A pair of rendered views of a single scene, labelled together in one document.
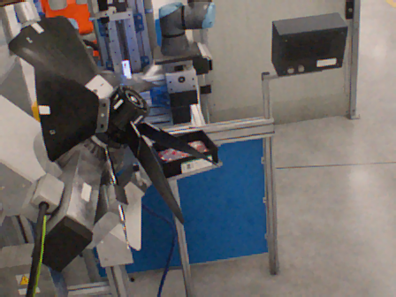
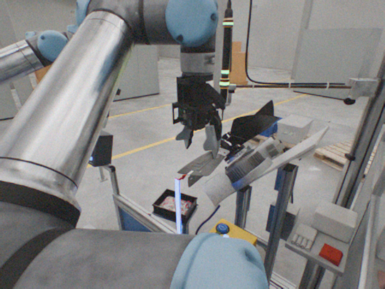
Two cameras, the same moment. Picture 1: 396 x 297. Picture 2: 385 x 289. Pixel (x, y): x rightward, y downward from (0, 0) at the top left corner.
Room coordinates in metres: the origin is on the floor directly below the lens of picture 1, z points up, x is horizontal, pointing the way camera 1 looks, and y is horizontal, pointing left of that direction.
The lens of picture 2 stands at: (2.16, 0.81, 1.75)
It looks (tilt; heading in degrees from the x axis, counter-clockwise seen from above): 26 degrees down; 221
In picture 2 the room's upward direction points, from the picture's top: straight up
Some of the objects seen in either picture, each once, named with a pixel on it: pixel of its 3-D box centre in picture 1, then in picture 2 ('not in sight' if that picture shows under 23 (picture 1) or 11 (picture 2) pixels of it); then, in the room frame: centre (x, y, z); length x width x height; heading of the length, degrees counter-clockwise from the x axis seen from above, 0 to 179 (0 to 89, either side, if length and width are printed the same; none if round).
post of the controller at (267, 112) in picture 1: (266, 95); (113, 180); (1.64, -0.31, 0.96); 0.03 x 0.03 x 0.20; 2
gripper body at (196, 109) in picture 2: not in sight; (195, 100); (1.78, 0.48, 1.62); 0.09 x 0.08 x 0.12; 2
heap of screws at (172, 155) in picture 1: (185, 156); (175, 206); (1.46, 0.04, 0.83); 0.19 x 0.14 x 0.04; 107
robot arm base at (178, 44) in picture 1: (174, 41); not in sight; (2.10, 0.04, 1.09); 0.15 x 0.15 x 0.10
